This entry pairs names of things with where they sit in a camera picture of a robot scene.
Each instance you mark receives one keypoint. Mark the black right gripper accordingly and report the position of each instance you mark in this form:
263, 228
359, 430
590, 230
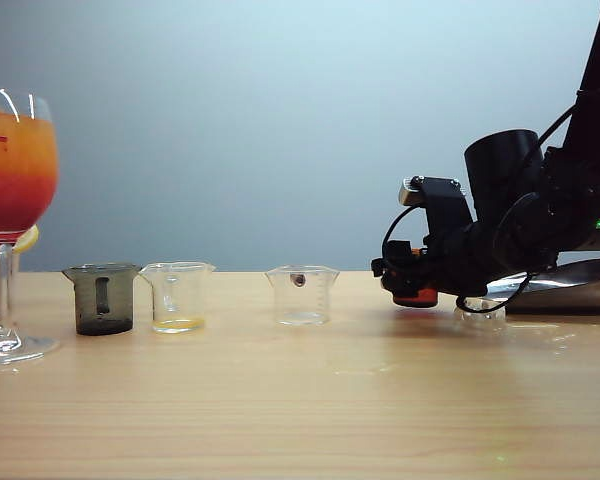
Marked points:
460, 260

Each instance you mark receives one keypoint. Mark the clear measuring cup yellow residue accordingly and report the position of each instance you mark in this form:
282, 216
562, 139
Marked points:
180, 325

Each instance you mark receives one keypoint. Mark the clear ice cube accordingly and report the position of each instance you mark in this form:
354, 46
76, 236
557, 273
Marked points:
472, 316

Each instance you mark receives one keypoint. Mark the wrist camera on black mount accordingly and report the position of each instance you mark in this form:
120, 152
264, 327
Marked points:
440, 200

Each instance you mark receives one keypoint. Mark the yellow lemon slice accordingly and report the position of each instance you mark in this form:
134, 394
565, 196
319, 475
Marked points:
30, 239

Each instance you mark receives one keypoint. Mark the clear empty measuring cup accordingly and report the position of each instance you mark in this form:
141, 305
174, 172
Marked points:
302, 300

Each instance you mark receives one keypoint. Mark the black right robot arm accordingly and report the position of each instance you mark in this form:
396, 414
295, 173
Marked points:
505, 170

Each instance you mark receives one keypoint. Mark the dark grey measuring cup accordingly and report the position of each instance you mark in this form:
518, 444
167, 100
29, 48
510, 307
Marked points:
120, 300

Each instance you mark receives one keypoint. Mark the stainless steel ice scoop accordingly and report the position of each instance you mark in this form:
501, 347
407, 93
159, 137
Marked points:
580, 295

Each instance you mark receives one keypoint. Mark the large stemmed wine glass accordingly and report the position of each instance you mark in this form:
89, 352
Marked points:
17, 175

